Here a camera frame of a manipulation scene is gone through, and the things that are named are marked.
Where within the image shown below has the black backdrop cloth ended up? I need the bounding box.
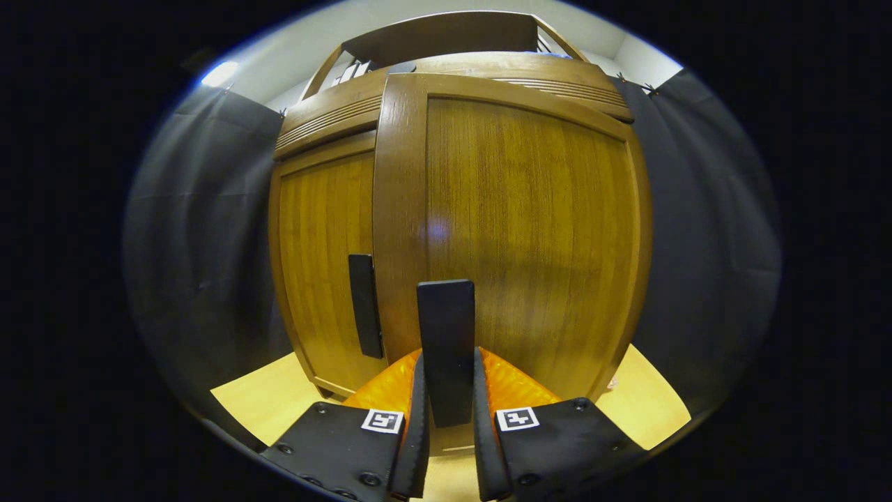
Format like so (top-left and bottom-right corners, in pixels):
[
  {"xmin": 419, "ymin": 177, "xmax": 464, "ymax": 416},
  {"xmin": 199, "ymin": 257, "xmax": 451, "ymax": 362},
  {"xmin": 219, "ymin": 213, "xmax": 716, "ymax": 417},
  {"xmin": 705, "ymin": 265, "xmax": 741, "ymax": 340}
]
[{"xmin": 124, "ymin": 68, "xmax": 783, "ymax": 447}]

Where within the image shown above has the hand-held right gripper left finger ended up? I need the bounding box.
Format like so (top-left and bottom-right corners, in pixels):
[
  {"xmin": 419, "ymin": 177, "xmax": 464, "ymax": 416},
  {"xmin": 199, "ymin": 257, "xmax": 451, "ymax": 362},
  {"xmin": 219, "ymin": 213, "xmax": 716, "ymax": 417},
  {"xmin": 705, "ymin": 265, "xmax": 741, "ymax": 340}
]
[{"xmin": 259, "ymin": 349, "xmax": 431, "ymax": 502}]

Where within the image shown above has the wooden ribbed drawer front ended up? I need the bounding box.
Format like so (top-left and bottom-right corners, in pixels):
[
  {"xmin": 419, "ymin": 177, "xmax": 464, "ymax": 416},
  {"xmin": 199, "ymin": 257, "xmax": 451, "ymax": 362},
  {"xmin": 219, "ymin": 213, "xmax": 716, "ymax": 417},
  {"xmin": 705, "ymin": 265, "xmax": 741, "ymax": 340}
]
[{"xmin": 274, "ymin": 52, "xmax": 635, "ymax": 161}]

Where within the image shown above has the black door handle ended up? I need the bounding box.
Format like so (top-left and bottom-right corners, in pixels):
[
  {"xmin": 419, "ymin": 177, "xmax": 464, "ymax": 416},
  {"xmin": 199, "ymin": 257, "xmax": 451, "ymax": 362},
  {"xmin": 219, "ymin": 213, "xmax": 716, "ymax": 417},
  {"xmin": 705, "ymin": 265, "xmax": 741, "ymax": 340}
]
[
  {"xmin": 417, "ymin": 280, "xmax": 477, "ymax": 428},
  {"xmin": 348, "ymin": 253, "xmax": 385, "ymax": 360}
]

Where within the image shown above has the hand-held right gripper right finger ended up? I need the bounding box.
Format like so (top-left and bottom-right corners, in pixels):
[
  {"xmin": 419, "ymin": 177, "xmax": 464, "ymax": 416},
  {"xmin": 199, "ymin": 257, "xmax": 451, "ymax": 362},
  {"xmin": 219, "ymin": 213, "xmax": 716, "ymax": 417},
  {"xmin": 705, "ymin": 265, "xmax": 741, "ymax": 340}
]
[{"xmin": 474, "ymin": 347, "xmax": 650, "ymax": 502}]

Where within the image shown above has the wooden cabinet door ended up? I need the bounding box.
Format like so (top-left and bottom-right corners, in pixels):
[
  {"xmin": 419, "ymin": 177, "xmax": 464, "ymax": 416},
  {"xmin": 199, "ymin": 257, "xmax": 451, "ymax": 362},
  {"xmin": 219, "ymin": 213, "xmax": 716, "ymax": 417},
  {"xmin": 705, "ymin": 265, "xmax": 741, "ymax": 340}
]
[
  {"xmin": 268, "ymin": 131, "xmax": 388, "ymax": 400},
  {"xmin": 373, "ymin": 73, "xmax": 654, "ymax": 457}
]

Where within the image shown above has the ceiling light panel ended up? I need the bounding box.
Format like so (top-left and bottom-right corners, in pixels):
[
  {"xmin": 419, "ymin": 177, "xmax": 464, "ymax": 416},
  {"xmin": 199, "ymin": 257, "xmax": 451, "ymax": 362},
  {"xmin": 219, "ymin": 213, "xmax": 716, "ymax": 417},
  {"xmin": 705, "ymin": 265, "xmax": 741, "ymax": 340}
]
[{"xmin": 201, "ymin": 61, "xmax": 240, "ymax": 89}]

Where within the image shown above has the wooden double-door shoe cabinet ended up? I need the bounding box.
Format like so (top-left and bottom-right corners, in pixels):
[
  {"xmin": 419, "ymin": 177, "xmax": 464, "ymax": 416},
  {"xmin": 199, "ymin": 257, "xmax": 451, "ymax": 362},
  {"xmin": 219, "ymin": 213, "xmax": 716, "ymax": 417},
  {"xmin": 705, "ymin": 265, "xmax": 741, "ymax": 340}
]
[{"xmin": 268, "ymin": 10, "xmax": 636, "ymax": 400}]

